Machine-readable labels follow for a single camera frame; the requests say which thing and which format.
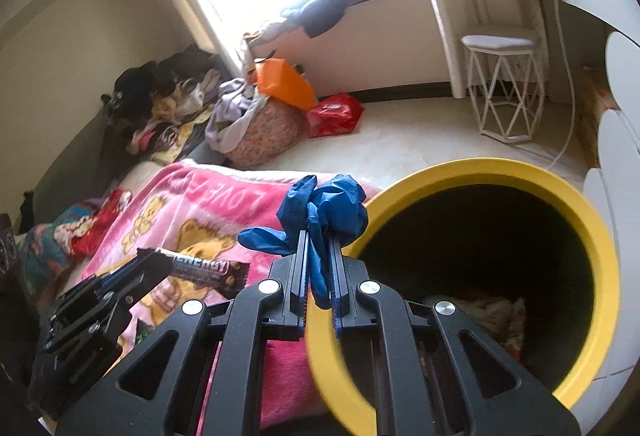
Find white scalloped furniture panel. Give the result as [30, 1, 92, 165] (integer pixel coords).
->
[582, 31, 640, 367]

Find dark jacket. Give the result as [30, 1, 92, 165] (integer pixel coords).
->
[281, 0, 358, 38]

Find white cable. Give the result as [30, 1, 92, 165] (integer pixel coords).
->
[537, 0, 581, 169]

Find pink floral laundry basket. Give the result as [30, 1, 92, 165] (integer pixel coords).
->
[225, 98, 308, 168]

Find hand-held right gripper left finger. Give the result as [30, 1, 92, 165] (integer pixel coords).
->
[55, 230, 311, 436]

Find red plastic bag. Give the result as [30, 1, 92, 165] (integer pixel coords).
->
[306, 92, 365, 138]

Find blue rubber glove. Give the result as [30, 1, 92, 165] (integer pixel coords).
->
[238, 173, 370, 311]

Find white wire stool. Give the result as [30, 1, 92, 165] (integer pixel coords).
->
[461, 27, 546, 144]

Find brown snack bar wrapper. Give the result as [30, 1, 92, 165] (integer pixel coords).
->
[155, 246, 249, 291]

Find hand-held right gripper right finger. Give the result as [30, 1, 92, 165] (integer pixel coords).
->
[329, 236, 583, 436]

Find colourful cartoon printed cloth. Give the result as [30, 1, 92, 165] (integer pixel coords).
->
[20, 211, 96, 289]

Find brown printed box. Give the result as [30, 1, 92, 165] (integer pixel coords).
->
[575, 66, 621, 167]

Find pink printed blanket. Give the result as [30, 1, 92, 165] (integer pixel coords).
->
[42, 159, 381, 429]

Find yellow rimmed trash bin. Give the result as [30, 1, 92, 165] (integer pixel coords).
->
[305, 157, 621, 434]

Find white window seat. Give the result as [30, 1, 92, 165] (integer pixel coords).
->
[245, 0, 456, 99]

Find pile of mixed clothes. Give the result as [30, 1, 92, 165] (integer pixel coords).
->
[102, 43, 226, 164]

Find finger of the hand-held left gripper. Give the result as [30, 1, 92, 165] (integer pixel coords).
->
[102, 259, 174, 308]
[97, 248, 162, 285]

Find orange bag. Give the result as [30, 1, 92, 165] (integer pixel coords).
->
[252, 58, 318, 111]

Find dark grey couch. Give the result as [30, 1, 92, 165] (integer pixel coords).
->
[20, 51, 236, 237]

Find lavender grey clothes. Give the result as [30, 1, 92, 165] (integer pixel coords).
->
[205, 78, 271, 152]

